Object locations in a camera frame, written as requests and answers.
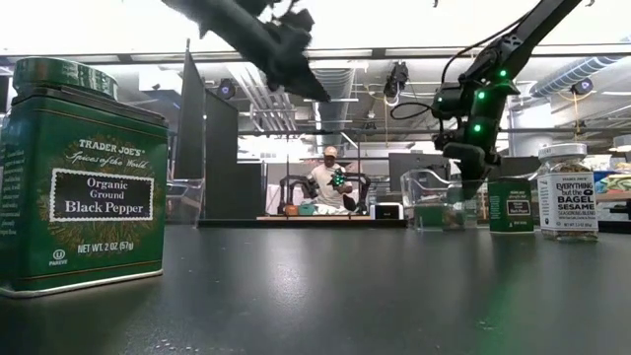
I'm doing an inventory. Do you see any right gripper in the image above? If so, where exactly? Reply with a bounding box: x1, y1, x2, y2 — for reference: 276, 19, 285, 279
433, 73, 522, 201

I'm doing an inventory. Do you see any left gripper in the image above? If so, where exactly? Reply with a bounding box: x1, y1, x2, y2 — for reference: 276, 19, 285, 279
258, 7, 332, 103

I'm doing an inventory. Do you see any green black pepper tin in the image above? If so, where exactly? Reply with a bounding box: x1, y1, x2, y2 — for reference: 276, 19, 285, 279
0, 56, 170, 300
487, 177, 535, 235

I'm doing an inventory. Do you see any white-lid bagel seasoning jar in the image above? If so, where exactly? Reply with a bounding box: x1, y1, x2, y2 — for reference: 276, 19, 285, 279
535, 142, 600, 243

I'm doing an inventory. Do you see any dark monitor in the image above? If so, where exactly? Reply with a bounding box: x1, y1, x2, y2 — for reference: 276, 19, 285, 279
387, 152, 451, 193

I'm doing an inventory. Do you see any clear plastic bin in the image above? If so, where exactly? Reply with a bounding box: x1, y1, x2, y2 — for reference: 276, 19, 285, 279
399, 169, 489, 232
165, 177, 207, 227

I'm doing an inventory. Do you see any white and black device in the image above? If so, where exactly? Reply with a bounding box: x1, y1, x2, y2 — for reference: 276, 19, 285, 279
369, 201, 405, 221

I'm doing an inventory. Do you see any hanging black ceiling device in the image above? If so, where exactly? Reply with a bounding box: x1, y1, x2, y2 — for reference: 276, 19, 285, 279
383, 61, 410, 99

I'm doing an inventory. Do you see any person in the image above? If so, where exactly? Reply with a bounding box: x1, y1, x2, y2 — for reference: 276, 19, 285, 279
306, 145, 355, 216

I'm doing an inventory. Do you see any black divider panel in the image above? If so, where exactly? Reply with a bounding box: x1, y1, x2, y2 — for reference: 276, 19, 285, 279
173, 37, 266, 222

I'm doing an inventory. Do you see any wooden background table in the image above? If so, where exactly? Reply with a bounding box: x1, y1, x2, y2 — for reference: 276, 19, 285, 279
254, 213, 375, 223

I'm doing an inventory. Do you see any colourful item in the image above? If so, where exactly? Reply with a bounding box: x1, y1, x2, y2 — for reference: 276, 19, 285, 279
594, 172, 631, 196

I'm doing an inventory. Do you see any silver spiral ceiling duct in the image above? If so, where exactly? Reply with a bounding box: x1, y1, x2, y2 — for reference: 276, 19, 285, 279
529, 53, 625, 99
313, 67, 357, 147

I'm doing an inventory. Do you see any ceiling dome camera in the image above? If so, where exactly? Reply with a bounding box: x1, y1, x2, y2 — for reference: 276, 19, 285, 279
571, 77, 595, 97
216, 77, 237, 101

